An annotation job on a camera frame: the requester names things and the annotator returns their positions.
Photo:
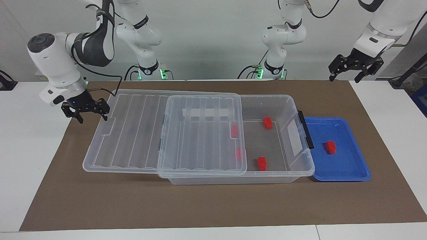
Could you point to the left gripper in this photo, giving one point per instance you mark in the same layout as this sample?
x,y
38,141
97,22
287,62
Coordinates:
x,y
361,57

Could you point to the blue plastic tray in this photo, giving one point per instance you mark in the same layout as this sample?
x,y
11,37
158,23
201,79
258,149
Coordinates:
x,y
347,163

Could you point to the red block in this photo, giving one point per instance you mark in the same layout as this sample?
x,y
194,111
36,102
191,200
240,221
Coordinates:
x,y
238,154
234,131
262,163
330,147
267,122

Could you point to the black stand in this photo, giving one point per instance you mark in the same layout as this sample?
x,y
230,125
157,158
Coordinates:
x,y
6,83
408,73

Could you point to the clear plastic box lid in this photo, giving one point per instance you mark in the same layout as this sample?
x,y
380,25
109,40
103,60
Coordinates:
x,y
133,133

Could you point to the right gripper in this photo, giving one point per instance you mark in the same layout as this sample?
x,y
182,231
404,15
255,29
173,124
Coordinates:
x,y
80,101

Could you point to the clear plastic storage box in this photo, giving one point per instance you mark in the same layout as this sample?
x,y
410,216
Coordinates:
x,y
277,146

